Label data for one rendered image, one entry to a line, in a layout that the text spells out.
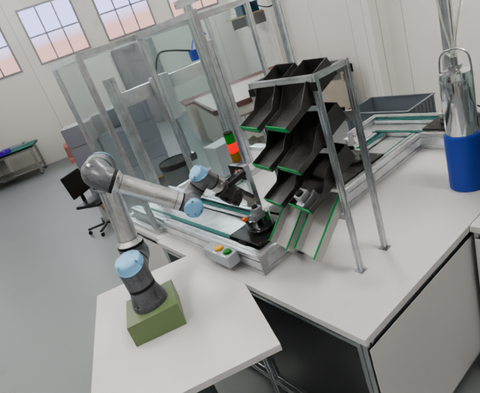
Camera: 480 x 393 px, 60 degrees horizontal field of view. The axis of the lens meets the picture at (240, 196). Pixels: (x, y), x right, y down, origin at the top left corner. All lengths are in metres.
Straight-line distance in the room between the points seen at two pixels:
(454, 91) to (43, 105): 10.81
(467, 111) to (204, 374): 1.51
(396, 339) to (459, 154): 0.90
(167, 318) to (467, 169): 1.47
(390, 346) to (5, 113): 11.32
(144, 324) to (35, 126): 10.52
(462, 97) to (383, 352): 1.10
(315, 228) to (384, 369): 0.56
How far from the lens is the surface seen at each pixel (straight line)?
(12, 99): 12.05
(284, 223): 1.82
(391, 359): 1.67
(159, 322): 1.78
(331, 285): 1.72
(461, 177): 2.16
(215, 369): 1.56
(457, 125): 2.07
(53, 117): 11.95
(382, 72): 6.03
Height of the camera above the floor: 1.91
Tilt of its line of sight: 23 degrees down
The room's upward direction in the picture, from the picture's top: 20 degrees counter-clockwise
